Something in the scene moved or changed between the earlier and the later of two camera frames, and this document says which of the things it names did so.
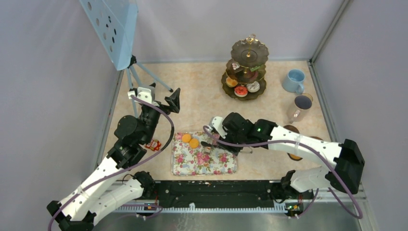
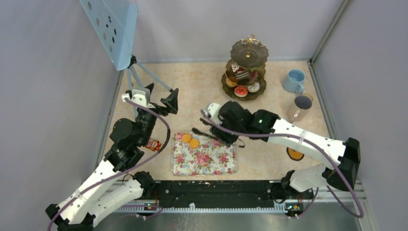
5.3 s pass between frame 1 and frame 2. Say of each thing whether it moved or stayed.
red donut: stayed
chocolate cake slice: moved
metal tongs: moved
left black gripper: stayed
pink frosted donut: stayed
